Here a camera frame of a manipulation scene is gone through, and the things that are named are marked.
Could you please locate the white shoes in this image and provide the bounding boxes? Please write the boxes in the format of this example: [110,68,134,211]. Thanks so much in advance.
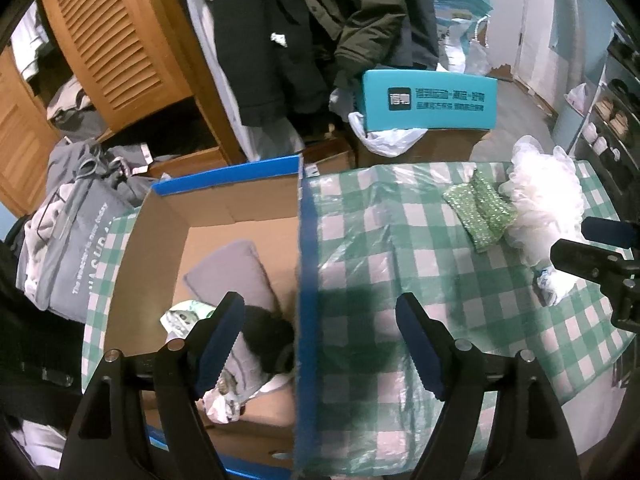
[595,97,631,133]

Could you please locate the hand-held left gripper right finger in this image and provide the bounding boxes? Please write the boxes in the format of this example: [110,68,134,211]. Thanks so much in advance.
[394,291,583,480]

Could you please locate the cardboard box with blue rim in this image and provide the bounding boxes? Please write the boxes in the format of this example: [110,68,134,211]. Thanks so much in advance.
[100,155,328,473]

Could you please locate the black plush item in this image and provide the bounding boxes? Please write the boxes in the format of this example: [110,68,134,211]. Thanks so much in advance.
[235,305,296,376]

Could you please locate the grey printed tote bag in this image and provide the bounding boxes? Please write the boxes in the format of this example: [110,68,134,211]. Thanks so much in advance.
[15,180,131,323]

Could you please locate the white cloth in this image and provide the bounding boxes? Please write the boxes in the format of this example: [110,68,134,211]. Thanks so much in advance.
[10,420,71,471]

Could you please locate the wooden wardrobe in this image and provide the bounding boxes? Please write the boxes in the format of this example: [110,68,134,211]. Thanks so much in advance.
[0,45,248,216]

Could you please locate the white crumpled plastic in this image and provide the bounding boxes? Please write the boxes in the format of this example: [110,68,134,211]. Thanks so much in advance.
[202,385,246,423]

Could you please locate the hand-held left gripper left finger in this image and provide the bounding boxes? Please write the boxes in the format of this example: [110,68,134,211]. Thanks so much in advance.
[60,291,247,480]

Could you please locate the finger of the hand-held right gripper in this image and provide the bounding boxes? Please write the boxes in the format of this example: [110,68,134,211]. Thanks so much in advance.
[550,239,640,331]
[581,216,640,250]

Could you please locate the green checkered tablecloth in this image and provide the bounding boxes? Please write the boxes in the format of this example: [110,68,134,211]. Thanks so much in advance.
[80,160,636,466]

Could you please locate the narrow louvered wooden door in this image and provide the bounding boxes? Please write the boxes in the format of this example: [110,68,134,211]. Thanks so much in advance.
[0,50,61,211]

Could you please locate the hanging black coat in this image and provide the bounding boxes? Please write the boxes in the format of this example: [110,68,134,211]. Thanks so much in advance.
[205,0,331,126]

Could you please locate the white mesh bath pouf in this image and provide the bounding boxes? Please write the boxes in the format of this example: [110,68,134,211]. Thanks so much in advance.
[497,135,593,266]

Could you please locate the green patterned white packet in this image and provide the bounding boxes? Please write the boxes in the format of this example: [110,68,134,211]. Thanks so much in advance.
[160,299,218,343]

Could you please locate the blue patterned plastic bag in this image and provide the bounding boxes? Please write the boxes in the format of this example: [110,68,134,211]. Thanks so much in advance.
[430,0,493,73]

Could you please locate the grey fleece cloth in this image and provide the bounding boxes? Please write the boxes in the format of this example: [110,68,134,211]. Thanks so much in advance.
[184,240,281,321]

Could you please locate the teal cardboard box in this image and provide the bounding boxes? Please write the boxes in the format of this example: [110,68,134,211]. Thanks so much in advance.
[361,69,498,132]

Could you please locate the white door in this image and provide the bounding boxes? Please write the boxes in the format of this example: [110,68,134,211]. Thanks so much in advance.
[515,0,571,96]

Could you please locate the louvered wooden wardrobe door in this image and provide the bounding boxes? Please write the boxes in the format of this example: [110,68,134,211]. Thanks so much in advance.
[40,0,196,131]

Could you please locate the white folded clothes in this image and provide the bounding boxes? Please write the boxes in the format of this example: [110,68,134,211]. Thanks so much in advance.
[10,0,51,81]

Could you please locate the metal shoe rack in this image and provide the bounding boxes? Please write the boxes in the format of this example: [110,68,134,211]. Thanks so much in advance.
[575,22,640,196]

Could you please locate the pile of grey clothes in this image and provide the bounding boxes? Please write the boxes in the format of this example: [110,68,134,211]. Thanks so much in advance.
[47,137,166,206]

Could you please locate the hanging white garment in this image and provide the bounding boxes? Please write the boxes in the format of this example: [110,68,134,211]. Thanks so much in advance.
[180,0,301,163]

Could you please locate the green sparkly sponge cloth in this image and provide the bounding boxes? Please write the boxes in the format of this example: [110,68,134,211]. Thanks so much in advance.
[445,182,501,253]
[472,170,518,241]

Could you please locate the small brown cardboard box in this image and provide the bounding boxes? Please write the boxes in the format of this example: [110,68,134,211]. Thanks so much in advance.
[295,140,353,176]

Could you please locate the dark cloth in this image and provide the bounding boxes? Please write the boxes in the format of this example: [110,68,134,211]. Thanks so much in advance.
[0,220,101,421]

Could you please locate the grey clothes in wardrobe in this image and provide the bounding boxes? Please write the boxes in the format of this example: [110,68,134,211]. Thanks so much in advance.
[47,77,108,136]

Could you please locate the hanging dark olive jacket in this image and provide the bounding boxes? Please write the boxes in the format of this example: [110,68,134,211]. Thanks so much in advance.
[295,0,441,91]

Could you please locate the white plastic bag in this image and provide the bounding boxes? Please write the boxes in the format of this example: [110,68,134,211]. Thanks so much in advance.
[347,110,428,157]

